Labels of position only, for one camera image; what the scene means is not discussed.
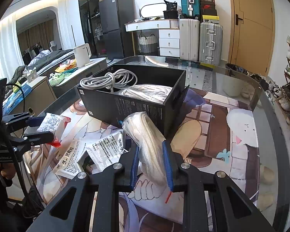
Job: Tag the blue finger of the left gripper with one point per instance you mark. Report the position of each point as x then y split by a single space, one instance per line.
19 121
30 140

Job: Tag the dark glass wardrobe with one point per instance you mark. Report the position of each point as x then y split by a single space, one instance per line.
90 18

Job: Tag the red white snack packet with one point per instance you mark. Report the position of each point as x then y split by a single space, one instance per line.
56 124

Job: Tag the black refrigerator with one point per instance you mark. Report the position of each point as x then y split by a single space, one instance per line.
115 14

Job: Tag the anime printed desk mat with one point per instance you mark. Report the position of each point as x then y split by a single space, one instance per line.
215 133

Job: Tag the woven laundry basket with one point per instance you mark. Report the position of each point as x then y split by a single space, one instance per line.
148 44

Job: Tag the bed with clothes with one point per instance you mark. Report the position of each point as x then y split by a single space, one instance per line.
41 61

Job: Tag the white electric kettle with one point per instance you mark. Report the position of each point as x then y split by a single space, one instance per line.
82 54

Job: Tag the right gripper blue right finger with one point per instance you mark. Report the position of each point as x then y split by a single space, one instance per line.
231 209

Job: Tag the wooden door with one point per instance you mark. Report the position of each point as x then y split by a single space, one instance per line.
252 35

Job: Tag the black bag on desk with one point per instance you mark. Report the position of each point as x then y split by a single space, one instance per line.
171 10

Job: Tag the colourful clothes pile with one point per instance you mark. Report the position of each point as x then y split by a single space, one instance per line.
64 70

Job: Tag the oval mirror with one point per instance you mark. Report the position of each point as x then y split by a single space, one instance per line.
152 10

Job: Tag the grey side table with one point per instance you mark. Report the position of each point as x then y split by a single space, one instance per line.
74 78

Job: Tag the stacked shoe boxes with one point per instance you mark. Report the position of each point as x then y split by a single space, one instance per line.
209 11

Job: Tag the teal suitcase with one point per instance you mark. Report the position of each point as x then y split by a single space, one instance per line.
191 9

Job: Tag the left hand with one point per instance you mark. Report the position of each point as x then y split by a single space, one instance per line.
7 173

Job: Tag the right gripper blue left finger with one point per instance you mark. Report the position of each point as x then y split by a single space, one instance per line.
91 202

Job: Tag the white vanity desk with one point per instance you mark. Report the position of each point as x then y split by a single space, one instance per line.
166 31

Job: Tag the white printed medicine pouch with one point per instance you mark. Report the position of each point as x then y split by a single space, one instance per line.
103 153

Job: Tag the white suitcase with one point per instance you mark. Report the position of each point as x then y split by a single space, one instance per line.
189 39

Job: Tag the silver suitcase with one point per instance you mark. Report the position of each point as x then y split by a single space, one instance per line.
210 45

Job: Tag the black cardboard box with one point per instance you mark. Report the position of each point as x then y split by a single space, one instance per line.
112 108

